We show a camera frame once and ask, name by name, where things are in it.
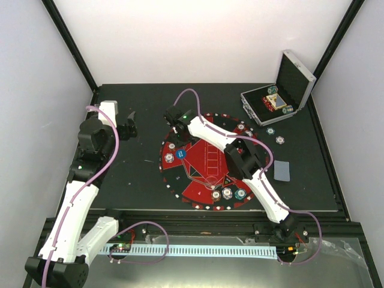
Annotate green chip stack case front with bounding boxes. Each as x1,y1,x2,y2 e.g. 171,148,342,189
282,105,294,115

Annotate round red black poker mat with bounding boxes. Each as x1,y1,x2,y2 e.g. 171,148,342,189
159,131,263,212

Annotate purple cable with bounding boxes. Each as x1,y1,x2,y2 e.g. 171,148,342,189
173,88,323,266
41,105,121,288

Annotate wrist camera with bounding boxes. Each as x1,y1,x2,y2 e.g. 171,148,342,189
164,105,184,127
98,100,118,128

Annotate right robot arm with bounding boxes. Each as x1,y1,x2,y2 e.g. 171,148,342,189
164,113,297,242

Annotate white slotted cable duct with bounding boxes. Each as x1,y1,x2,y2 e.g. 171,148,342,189
99,244,277,260

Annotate grey white chip stack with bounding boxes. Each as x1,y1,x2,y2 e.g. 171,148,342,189
276,136,285,145

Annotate aluminium poker case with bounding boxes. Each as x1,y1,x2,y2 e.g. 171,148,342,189
240,49,316,127

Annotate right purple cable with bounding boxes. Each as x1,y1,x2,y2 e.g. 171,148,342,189
173,88,323,266

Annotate blue small blind button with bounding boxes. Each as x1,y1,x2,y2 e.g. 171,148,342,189
175,149,187,160

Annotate pyramid card box in case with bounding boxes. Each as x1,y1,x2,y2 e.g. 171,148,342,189
266,93,287,110

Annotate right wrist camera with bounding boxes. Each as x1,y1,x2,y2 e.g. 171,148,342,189
164,105,184,127

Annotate clear round dealer button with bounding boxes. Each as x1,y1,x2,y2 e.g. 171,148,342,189
205,176,219,190

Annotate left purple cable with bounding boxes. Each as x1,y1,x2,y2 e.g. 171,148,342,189
41,105,121,288

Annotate red dice in case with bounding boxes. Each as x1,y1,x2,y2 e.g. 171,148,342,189
262,97,275,112

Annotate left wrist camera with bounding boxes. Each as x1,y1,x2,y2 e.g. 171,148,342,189
98,100,118,128

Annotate black triangular marker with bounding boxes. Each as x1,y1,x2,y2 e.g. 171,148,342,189
222,175,235,188

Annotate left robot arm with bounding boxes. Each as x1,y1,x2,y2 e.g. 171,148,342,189
25,106,137,287

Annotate green chip stack in case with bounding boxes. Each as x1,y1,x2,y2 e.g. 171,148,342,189
267,85,278,95

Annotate blue card deck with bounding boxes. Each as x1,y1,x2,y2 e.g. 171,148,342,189
274,160,290,182

